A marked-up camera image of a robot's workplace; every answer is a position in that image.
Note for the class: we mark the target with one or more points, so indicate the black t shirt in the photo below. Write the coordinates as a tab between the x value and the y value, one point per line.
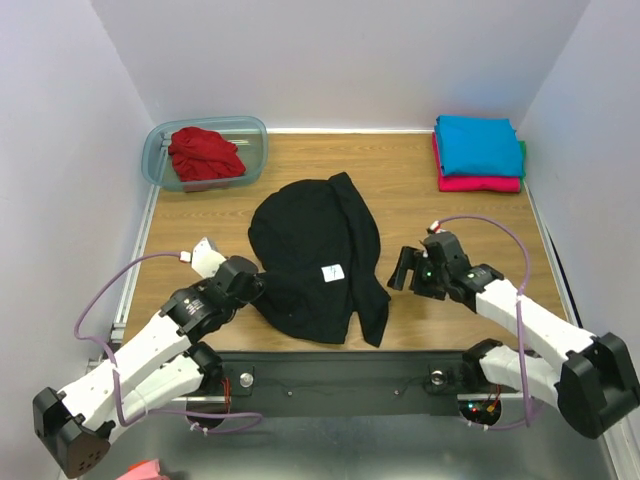
319	246

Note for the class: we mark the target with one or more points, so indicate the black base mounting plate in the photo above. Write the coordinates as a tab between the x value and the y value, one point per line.
349	383

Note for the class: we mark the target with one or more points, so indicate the folded blue t shirt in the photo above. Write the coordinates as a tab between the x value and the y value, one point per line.
472	146

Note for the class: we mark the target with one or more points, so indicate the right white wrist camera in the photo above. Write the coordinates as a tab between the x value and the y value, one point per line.
436	228

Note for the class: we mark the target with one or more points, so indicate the folded pink t shirt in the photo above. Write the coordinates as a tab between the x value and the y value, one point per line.
510	185

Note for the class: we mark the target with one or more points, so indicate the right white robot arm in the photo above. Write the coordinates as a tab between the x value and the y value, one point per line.
590	380

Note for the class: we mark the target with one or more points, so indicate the red t shirt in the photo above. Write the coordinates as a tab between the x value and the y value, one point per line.
201	155

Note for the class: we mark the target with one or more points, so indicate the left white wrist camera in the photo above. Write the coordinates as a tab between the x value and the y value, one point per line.
206	259

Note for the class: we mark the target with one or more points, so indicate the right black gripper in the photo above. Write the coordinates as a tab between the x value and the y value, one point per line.
414	275

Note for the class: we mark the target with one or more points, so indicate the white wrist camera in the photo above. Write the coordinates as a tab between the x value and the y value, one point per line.
206	259
436	228

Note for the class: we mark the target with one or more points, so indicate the pink cloth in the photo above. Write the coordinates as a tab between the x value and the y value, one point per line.
145	470

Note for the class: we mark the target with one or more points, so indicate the clear blue plastic bin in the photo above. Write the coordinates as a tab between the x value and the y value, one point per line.
248	134

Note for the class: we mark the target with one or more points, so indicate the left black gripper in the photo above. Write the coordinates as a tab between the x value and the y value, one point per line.
253	293

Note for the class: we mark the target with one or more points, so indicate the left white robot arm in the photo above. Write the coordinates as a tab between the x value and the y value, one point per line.
167	359

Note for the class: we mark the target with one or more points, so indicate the folded green t shirt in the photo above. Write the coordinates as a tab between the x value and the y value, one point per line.
523	150

